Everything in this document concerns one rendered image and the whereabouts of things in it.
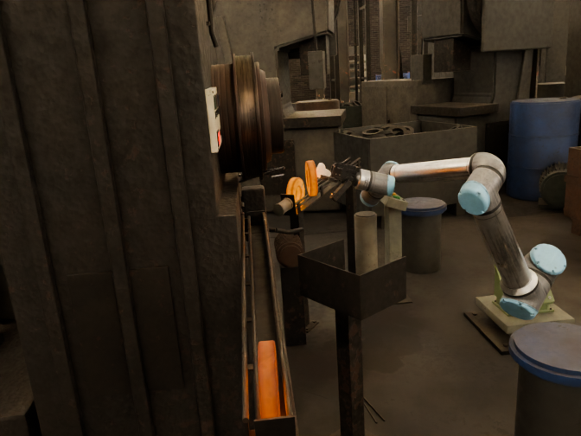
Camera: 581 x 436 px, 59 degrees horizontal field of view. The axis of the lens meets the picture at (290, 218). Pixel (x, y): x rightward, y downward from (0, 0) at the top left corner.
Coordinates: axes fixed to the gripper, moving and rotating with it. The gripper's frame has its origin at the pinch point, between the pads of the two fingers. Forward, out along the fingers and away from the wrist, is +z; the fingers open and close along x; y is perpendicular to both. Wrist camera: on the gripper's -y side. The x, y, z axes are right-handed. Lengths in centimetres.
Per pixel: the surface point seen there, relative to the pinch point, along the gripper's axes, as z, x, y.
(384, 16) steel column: -204, -828, 210
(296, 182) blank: 1.9, -23.8, -8.6
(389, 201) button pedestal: -49, -36, -11
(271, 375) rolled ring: 21, 135, -19
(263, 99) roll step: 28, 36, 27
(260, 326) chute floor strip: 19, 90, -31
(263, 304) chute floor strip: 18, 78, -30
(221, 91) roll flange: 43, 37, 27
